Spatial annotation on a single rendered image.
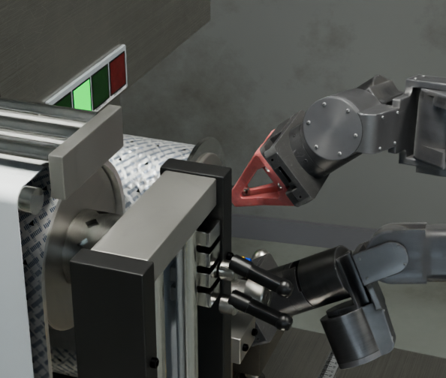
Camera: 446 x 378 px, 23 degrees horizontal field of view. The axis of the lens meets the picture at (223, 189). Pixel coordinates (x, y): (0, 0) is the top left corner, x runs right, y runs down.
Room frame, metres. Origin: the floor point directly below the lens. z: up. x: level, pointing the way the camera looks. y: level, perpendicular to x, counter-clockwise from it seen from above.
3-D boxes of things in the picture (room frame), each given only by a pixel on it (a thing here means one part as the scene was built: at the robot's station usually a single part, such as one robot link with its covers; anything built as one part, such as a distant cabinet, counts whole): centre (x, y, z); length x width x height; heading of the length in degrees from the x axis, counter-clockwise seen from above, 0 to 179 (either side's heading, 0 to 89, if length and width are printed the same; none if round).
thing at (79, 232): (0.77, 0.09, 1.33); 0.06 x 0.06 x 0.06; 70
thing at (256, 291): (0.95, -0.04, 1.18); 0.04 x 0.02 x 0.04; 160
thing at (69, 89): (1.49, 0.19, 1.18); 0.25 x 0.01 x 0.07; 160
